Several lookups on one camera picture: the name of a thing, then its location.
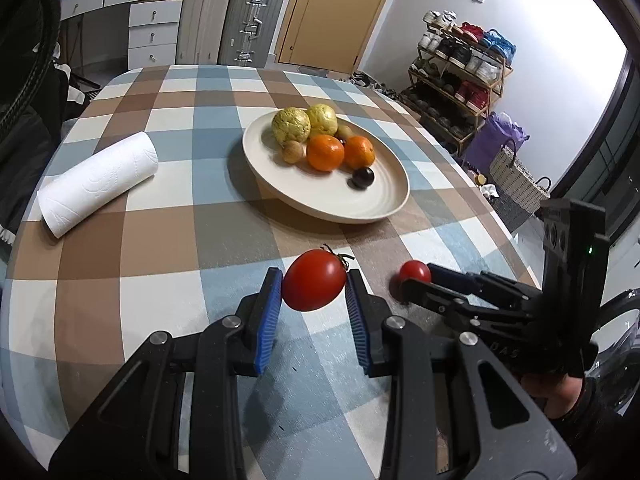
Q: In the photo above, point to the dark glass sliding door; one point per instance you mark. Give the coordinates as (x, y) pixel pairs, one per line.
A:
(605, 160)

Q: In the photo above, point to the woven basket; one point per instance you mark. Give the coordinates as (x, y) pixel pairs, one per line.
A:
(515, 180)

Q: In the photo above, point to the cream round plate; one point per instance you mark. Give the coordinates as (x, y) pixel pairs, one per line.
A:
(320, 195)

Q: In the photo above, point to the orange mandarin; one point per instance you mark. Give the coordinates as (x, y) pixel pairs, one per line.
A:
(360, 151)
(325, 152)

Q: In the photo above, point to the person's right hand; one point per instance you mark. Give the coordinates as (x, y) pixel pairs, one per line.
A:
(555, 392)

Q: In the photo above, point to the white paper towel roll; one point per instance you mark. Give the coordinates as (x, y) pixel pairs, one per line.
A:
(95, 185)

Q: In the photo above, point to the white washing machine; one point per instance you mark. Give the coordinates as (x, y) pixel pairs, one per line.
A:
(620, 340)

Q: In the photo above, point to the person's right forearm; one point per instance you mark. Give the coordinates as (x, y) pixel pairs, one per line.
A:
(595, 420)

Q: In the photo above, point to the wooden shoe rack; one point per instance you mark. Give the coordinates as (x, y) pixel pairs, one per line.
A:
(495, 95)

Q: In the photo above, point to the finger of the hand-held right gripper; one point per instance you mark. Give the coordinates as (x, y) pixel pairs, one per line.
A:
(450, 275)
(430, 295)

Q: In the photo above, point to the white drawer cabinet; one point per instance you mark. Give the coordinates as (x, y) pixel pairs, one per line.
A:
(150, 30)

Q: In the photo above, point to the silver suitcase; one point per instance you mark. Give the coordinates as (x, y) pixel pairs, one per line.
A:
(252, 20)

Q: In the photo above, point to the purple bag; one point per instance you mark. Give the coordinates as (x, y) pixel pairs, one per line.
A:
(492, 140)

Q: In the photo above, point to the red tomato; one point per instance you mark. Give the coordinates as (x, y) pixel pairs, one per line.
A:
(314, 280)
(414, 271)

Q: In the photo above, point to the pile of shoes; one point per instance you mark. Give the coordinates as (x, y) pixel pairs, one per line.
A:
(460, 55)

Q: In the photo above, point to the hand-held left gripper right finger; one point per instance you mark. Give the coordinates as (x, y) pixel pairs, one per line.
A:
(357, 320)

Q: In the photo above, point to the checked tablecloth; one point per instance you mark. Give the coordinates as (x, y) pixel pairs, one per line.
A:
(150, 270)

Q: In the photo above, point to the small brown round fruit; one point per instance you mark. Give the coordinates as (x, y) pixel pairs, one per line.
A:
(293, 152)

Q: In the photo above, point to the brown kiwi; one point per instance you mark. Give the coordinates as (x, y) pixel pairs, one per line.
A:
(344, 132)

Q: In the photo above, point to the yellow bumpy fruit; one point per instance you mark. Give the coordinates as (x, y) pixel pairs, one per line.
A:
(291, 126)
(322, 119)

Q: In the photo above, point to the beige suitcase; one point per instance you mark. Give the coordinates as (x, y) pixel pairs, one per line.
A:
(205, 20)

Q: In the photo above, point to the dark purple plum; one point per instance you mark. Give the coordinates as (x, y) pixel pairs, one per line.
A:
(363, 177)

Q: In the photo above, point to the wooden door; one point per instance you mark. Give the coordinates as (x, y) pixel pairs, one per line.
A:
(325, 10)

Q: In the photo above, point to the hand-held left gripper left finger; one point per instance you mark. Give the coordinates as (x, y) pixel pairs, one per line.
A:
(267, 320)

